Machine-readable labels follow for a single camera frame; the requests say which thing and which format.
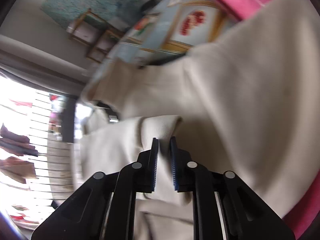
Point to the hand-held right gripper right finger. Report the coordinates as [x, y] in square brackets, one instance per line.
[173, 165]

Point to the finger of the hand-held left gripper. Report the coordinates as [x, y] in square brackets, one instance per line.
[107, 108]

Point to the teal floral wall cloth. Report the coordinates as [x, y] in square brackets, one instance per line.
[82, 0]

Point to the hanging clothes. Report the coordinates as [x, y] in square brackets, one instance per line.
[17, 145]

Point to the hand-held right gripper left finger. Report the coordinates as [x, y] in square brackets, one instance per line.
[154, 165]

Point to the window railing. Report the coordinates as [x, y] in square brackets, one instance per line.
[55, 155]

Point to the white cylindrical bin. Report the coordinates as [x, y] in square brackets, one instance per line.
[82, 31]

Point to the beige zip jacket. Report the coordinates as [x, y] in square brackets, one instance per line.
[225, 92]

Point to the grey curtain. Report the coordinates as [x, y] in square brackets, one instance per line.
[37, 55]

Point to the wooden chair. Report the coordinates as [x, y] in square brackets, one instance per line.
[100, 30]

